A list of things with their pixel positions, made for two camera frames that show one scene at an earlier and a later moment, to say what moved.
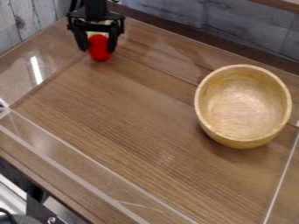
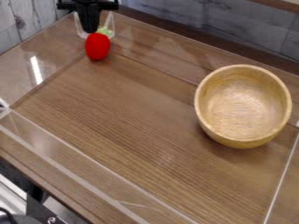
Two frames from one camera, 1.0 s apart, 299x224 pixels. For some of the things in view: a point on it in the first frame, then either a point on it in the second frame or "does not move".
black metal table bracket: x=36 y=210 does not move
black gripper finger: x=112 y=39 → x=92 y=20
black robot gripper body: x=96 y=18 → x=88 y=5
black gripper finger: x=80 y=38 → x=85 y=17
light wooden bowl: x=241 y=104 does not move
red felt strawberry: x=97 y=47 does not move
